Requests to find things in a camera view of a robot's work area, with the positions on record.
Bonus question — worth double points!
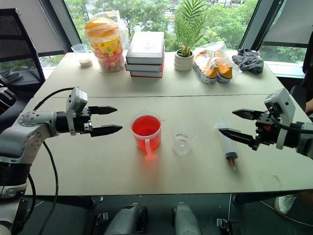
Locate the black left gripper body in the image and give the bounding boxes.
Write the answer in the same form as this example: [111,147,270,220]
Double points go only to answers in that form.
[77,107,99,137]

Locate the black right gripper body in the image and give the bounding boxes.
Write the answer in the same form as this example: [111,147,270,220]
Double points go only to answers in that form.
[254,110,281,146]

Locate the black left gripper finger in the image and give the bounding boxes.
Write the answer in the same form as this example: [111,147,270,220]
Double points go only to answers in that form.
[90,124,123,138]
[89,105,118,117]

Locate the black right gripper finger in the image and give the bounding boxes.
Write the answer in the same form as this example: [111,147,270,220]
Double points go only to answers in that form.
[232,109,266,121]
[218,128,260,151]

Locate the clear plastic syringe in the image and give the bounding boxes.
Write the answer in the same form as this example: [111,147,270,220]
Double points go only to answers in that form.
[215,117,239,171]

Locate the beaker with red liquid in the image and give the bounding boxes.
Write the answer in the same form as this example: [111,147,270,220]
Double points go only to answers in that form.
[130,115,162,160]

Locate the small clear plastic cup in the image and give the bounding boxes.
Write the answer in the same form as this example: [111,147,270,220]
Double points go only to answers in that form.
[171,121,198,156]

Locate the clear measuring cup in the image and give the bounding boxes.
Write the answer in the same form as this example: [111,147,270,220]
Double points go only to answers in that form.
[71,43,92,56]

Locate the yellow canvas shoe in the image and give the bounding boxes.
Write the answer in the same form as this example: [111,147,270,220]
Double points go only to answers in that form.
[193,50,219,83]
[214,50,233,84]

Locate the small white round pad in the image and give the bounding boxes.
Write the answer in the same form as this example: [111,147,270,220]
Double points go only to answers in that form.
[79,57,94,68]

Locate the grey crumpled cloth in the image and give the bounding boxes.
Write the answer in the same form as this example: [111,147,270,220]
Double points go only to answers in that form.
[231,48,265,75]

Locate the white hardcover book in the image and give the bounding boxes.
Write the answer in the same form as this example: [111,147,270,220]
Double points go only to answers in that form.
[124,52,165,73]
[125,31,165,66]
[129,65,164,79]

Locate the bagged yellow shoes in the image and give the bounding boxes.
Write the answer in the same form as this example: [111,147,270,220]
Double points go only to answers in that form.
[192,41,242,85]

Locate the yellow candy jar in bag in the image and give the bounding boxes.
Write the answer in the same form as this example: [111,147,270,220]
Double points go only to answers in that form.
[84,10,130,74]

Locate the white sneaker of bystander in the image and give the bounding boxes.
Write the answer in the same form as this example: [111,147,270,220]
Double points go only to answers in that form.
[273,194,298,216]

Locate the green plant in white pot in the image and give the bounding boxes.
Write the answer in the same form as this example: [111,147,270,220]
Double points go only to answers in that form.
[172,0,209,72]

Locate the dark grey rounded shape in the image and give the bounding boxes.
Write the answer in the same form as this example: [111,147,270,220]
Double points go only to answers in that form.
[172,201,201,235]
[104,202,149,235]

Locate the black mesh office chair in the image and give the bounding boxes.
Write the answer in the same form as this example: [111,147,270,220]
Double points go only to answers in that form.
[0,8,46,87]

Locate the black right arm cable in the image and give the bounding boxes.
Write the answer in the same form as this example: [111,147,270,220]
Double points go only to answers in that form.
[268,105,313,134]

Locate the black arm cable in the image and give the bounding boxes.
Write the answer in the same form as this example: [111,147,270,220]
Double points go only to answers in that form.
[26,87,75,235]
[268,105,313,134]

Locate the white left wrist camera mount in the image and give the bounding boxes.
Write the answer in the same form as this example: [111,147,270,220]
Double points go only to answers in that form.
[65,86,89,136]

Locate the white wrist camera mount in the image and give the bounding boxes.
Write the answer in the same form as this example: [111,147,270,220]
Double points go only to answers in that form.
[65,86,89,136]
[263,88,297,150]

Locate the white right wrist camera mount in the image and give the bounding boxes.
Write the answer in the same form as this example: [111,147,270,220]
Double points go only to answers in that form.
[263,88,297,150]

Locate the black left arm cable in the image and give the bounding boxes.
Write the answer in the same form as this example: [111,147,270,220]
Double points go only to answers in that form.
[26,87,75,235]

